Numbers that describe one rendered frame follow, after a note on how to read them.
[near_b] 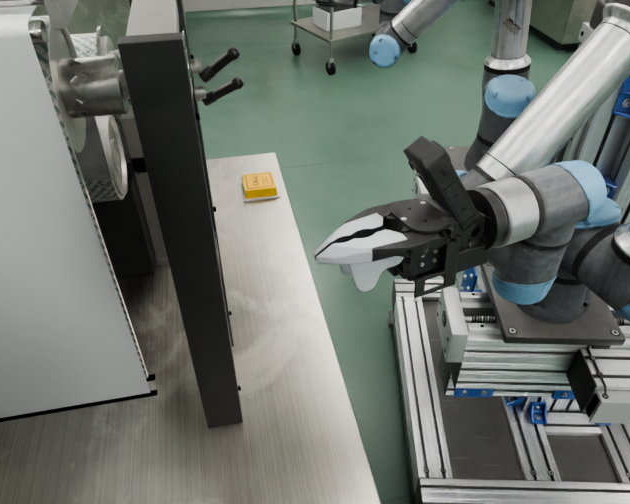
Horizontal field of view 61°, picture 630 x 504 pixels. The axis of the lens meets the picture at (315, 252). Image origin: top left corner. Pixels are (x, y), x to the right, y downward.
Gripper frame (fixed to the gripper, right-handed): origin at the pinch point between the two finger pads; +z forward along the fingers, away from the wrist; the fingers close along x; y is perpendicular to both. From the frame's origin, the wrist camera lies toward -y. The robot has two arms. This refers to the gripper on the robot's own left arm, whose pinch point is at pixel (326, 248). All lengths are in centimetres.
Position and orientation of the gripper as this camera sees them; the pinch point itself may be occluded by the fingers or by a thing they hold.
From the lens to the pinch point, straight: 53.9
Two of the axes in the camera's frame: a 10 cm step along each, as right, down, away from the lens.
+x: -4.1, -4.8, 7.8
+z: -9.1, 2.7, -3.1
